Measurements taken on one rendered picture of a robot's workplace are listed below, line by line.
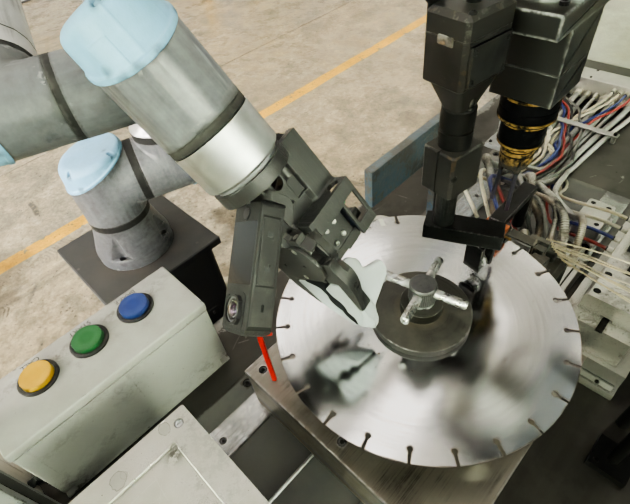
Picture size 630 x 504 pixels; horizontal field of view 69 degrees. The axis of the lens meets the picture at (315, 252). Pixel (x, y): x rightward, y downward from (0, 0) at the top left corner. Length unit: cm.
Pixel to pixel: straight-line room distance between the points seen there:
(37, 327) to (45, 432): 148
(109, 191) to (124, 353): 33
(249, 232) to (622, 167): 92
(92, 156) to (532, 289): 70
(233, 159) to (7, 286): 207
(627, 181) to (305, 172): 84
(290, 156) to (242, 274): 11
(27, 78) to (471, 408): 48
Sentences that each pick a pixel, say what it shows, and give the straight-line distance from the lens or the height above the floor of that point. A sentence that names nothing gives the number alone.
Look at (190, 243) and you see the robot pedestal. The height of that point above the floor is 75.
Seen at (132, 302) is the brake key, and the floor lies 91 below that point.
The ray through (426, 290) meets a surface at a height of 100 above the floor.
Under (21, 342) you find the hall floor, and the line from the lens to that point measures 210.
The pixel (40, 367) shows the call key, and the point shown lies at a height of 91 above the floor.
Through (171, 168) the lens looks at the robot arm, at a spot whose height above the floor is 92.
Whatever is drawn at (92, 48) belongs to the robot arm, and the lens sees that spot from 35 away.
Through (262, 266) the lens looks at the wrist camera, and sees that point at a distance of 37.
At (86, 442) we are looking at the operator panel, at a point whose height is 82.
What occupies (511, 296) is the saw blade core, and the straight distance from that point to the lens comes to 57.
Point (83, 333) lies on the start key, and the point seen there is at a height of 91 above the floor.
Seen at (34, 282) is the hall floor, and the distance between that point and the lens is 230.
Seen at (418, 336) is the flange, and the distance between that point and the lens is 50.
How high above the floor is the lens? 138
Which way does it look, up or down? 46 degrees down
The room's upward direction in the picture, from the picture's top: 9 degrees counter-clockwise
